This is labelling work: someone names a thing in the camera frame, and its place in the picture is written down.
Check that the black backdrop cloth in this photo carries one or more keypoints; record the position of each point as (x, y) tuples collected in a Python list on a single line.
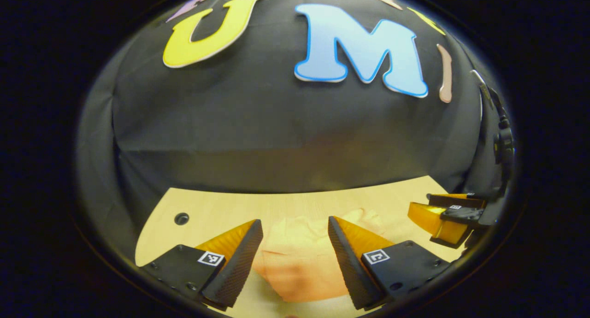
[(276, 124)]

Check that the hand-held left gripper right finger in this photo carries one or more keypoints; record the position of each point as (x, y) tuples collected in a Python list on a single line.
[(352, 267)]

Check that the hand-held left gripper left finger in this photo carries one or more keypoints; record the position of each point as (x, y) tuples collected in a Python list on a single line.
[(235, 267)]

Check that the orange T-shirt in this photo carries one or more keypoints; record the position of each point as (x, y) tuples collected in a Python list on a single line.
[(299, 267)]

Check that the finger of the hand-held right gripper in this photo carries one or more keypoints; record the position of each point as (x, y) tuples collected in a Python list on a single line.
[(449, 201), (428, 219)]

